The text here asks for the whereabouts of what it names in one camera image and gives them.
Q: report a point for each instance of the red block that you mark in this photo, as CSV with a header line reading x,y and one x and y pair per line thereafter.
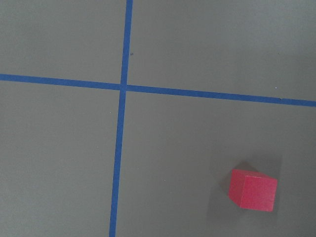
x,y
252,190

